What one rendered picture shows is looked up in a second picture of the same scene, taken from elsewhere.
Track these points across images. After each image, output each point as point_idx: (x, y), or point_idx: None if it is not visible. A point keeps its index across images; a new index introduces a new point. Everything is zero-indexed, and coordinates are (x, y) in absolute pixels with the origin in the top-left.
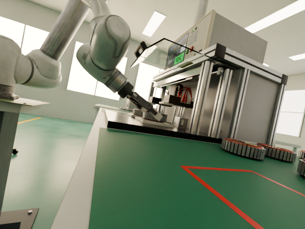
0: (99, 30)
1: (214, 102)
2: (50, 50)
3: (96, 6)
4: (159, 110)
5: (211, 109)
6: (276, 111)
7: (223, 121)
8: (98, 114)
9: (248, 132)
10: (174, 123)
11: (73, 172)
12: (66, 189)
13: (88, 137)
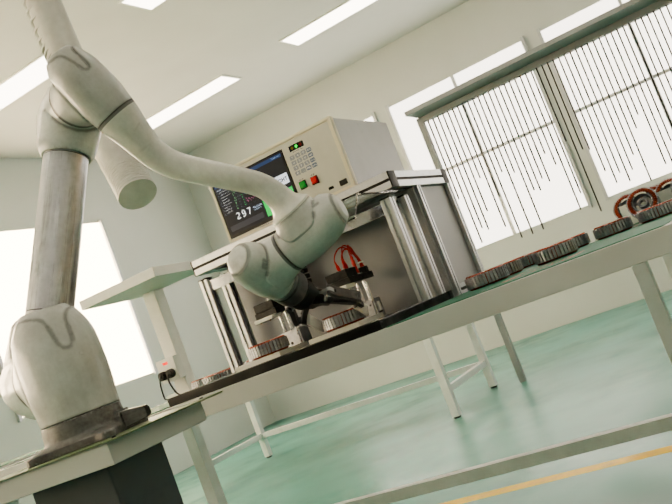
0: (329, 218)
1: (397, 249)
2: (70, 302)
3: (278, 188)
4: (251, 338)
5: (399, 263)
6: (462, 223)
7: None
8: (239, 382)
9: (459, 268)
10: (364, 317)
11: (495, 288)
12: (507, 284)
13: (432, 311)
